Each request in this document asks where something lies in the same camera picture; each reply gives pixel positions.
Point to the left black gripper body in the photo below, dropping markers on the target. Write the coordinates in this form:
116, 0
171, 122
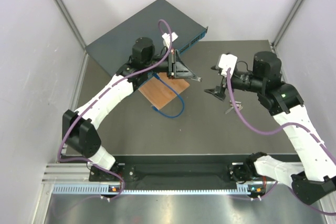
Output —
168, 66

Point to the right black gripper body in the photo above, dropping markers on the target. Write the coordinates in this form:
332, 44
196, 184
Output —
241, 81

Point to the dark blue network switch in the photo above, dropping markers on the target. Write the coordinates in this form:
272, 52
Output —
140, 36

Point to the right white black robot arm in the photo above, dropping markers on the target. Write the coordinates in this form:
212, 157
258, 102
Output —
313, 177

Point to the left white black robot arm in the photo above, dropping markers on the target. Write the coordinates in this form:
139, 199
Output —
80, 126

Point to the silver SFP module right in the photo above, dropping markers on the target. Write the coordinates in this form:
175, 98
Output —
240, 107

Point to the wooden board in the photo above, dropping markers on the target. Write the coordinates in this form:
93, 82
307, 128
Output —
158, 94

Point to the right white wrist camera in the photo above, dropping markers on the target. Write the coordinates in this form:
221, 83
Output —
226, 62

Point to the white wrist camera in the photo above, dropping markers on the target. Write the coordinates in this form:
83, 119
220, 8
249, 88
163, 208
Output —
167, 38
226, 62

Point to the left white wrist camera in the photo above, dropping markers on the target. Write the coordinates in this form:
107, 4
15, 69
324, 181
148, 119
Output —
167, 38

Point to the left aluminium frame post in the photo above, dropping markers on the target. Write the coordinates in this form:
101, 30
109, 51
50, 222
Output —
70, 22

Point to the aluminium frame post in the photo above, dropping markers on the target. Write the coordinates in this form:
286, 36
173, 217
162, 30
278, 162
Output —
287, 22
70, 22

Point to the slotted cable duct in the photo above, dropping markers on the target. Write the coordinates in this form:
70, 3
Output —
107, 189

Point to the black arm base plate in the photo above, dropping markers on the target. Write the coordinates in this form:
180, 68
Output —
178, 170

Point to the right aluminium frame post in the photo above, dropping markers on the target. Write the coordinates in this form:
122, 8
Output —
287, 22

